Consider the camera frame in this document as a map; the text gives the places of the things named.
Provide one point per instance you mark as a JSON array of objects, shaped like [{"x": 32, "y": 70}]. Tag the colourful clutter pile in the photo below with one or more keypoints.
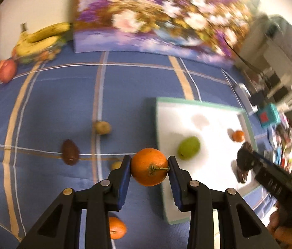
[{"x": 283, "y": 145}]

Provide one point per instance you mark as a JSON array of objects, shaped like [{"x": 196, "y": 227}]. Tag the small orange tangerine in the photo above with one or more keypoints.
[{"x": 238, "y": 135}]

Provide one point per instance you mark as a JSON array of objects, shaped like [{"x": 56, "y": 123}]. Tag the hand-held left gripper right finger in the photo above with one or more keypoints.
[{"x": 175, "y": 184}]

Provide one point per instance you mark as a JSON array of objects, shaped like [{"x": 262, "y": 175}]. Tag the orange with stem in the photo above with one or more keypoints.
[{"x": 150, "y": 167}]

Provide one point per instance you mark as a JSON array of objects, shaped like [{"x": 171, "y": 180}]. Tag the yellow banana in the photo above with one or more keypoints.
[
  {"x": 50, "y": 31},
  {"x": 37, "y": 45}
]

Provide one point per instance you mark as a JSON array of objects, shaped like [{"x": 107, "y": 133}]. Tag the wrinkled dark brown fruit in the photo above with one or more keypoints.
[{"x": 242, "y": 157}]

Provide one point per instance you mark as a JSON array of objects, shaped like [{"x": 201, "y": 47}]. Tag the large red apple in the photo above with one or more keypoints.
[{"x": 5, "y": 70}]

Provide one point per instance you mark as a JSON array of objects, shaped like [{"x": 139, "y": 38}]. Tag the elongated dark brown fruit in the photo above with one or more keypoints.
[{"x": 242, "y": 177}]

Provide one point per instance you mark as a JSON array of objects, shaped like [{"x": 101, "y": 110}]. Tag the black power adapter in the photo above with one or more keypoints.
[{"x": 257, "y": 98}]

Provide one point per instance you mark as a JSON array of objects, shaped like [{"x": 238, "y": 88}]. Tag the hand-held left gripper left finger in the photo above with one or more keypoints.
[{"x": 124, "y": 181}]

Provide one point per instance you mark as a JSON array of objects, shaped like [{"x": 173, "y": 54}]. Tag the smooth dark brown fruit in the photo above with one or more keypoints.
[{"x": 70, "y": 151}]

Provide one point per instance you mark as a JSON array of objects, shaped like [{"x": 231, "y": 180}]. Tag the clear plastic fruit container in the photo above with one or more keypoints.
[{"x": 50, "y": 54}]

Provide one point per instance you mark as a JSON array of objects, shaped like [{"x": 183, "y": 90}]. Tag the round green mango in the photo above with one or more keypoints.
[{"x": 188, "y": 147}]

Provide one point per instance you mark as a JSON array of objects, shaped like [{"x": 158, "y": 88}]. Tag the round orange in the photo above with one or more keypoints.
[{"x": 117, "y": 228}]

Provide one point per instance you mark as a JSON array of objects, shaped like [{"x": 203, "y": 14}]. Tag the white tray with teal rim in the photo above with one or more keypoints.
[{"x": 213, "y": 173}]

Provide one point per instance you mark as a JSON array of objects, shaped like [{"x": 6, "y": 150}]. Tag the small tan fruit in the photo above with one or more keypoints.
[
  {"x": 116, "y": 165},
  {"x": 102, "y": 127}
]

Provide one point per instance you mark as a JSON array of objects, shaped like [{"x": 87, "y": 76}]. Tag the flower painting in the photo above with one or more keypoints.
[{"x": 148, "y": 13}]

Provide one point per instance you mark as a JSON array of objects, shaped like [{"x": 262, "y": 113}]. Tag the teal box with red label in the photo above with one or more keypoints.
[{"x": 269, "y": 115}]

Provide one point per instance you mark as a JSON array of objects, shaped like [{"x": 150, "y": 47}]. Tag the person's right hand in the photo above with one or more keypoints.
[{"x": 288, "y": 236}]

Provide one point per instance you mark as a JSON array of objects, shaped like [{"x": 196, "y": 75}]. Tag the white power strip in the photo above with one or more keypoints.
[{"x": 244, "y": 93}]

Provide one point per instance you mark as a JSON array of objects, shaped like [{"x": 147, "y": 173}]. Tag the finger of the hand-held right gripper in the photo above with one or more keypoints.
[{"x": 273, "y": 173}]

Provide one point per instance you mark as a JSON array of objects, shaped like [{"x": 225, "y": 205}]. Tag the white furniture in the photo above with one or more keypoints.
[{"x": 278, "y": 44}]

